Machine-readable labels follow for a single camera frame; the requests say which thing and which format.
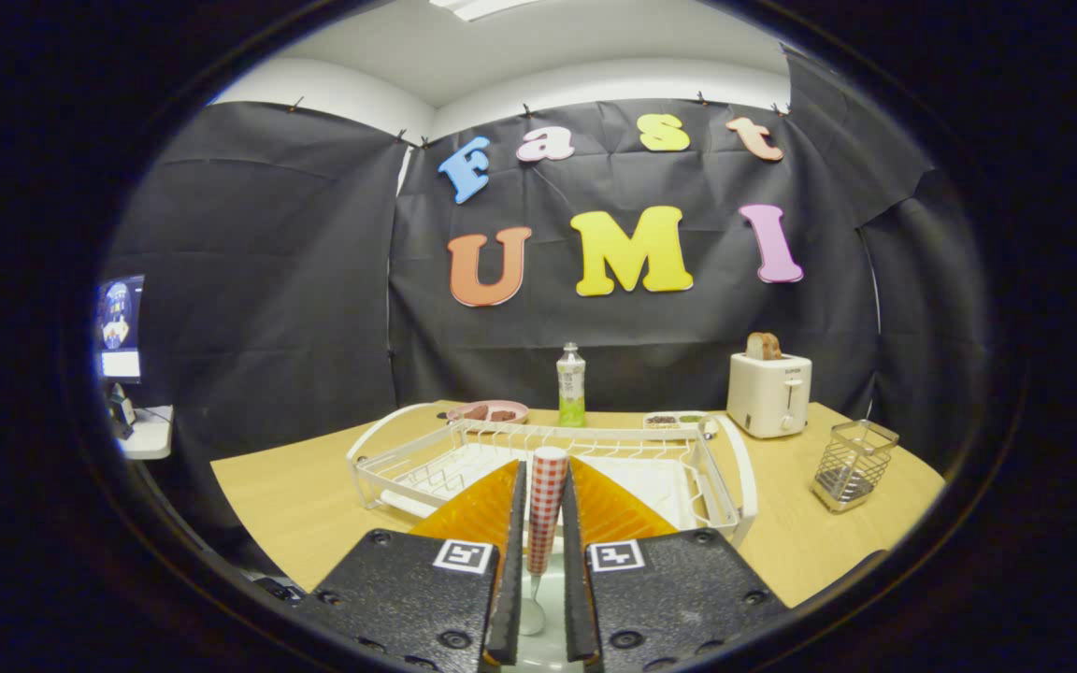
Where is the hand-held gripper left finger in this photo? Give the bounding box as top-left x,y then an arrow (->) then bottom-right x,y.
295,458 -> 528,672

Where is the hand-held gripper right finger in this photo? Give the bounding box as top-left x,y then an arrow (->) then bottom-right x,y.
560,456 -> 792,672

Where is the white wire dish rack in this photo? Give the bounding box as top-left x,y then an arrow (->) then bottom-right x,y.
346,402 -> 759,548

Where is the spoon with red checkered handle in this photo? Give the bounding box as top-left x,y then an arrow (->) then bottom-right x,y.
518,446 -> 569,637

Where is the metal wire basket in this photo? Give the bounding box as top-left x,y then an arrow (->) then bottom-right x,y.
811,420 -> 900,514

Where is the pink plate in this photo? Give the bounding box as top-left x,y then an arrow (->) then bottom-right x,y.
446,400 -> 530,426

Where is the white divided bean tray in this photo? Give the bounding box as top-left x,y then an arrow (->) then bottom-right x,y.
643,411 -> 713,433

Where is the white toaster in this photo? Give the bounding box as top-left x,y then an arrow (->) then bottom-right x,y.
726,352 -> 813,439

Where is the green drink bottle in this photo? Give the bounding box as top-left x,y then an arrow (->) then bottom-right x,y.
556,342 -> 587,428

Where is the white side desk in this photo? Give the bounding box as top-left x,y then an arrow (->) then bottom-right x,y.
118,405 -> 174,461

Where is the dark desk gadget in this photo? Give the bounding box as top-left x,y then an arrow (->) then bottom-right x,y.
107,381 -> 137,440

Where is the computer monitor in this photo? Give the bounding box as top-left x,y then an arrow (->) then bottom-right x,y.
95,274 -> 146,382

